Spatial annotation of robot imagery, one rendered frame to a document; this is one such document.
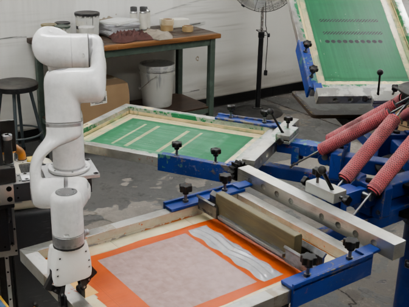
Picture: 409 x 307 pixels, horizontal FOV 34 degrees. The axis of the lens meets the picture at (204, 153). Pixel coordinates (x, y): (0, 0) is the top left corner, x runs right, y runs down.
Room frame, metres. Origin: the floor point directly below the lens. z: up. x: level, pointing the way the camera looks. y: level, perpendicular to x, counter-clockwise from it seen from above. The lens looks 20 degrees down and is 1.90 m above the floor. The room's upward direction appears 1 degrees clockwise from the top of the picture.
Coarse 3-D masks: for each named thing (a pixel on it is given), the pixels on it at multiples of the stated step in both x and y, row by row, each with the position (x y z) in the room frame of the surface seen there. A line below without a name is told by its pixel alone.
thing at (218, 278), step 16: (224, 256) 1.69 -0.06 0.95; (256, 256) 1.69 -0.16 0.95; (272, 256) 1.70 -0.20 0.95; (176, 272) 1.60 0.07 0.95; (192, 272) 1.60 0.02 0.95; (208, 272) 1.60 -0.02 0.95; (224, 272) 1.60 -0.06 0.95; (240, 272) 1.60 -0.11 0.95; (288, 272) 1.61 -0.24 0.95; (128, 288) 1.51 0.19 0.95; (144, 288) 1.51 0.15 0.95; (160, 288) 1.51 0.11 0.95; (176, 288) 1.52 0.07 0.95; (192, 288) 1.52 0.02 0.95; (208, 288) 1.52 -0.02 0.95; (224, 288) 1.52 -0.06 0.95; (240, 288) 1.52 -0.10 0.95; (256, 288) 1.52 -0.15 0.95; (112, 304) 1.43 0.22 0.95; (128, 304) 1.44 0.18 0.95; (144, 304) 1.44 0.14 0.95; (160, 304) 1.44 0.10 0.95; (176, 304) 1.44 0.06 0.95; (192, 304) 1.44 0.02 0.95; (208, 304) 1.45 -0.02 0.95; (224, 304) 1.45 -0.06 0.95
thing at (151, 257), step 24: (144, 240) 1.78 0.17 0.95; (168, 240) 1.78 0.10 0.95; (192, 240) 1.79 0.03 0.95; (240, 240) 1.79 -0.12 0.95; (96, 264) 1.63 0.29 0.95; (120, 264) 1.63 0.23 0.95; (144, 264) 1.63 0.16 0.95; (168, 264) 1.64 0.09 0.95; (192, 264) 1.64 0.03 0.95; (96, 288) 1.51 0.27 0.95; (120, 288) 1.51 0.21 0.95
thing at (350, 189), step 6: (342, 186) 2.02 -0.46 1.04; (348, 186) 2.02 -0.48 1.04; (354, 186) 2.02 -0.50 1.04; (348, 192) 1.97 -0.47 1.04; (354, 192) 1.99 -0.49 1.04; (360, 192) 2.00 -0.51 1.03; (318, 198) 1.93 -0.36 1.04; (354, 198) 1.99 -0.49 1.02; (360, 198) 2.00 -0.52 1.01; (336, 204) 1.94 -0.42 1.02; (354, 204) 1.99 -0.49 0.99
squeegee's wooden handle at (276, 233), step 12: (216, 204) 1.90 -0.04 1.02; (228, 204) 1.86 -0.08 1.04; (240, 204) 1.82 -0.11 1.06; (228, 216) 1.85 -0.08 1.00; (240, 216) 1.81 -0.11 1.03; (252, 216) 1.77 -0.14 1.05; (264, 216) 1.74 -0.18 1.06; (252, 228) 1.76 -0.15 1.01; (264, 228) 1.72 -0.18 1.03; (276, 228) 1.68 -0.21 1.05; (288, 228) 1.67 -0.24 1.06; (264, 240) 1.72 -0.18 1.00; (276, 240) 1.68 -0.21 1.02; (288, 240) 1.64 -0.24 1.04; (300, 240) 1.64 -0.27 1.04; (300, 252) 1.64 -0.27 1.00
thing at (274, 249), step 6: (222, 216) 1.87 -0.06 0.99; (228, 222) 1.83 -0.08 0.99; (234, 228) 1.81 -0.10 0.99; (240, 228) 1.79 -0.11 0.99; (246, 234) 1.76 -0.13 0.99; (252, 234) 1.76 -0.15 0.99; (258, 240) 1.72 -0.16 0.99; (264, 246) 1.70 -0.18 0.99; (270, 246) 1.68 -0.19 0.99; (276, 252) 1.66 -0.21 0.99; (282, 252) 1.65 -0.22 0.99
